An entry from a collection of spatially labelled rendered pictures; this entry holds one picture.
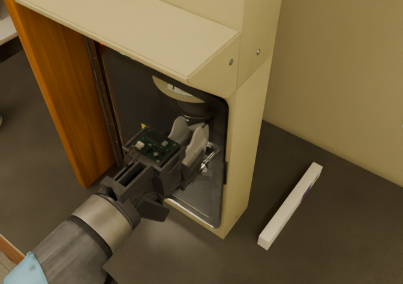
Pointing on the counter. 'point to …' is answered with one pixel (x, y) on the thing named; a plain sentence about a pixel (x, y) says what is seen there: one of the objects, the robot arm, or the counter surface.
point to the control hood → (143, 30)
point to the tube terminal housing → (240, 192)
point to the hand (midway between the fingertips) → (201, 132)
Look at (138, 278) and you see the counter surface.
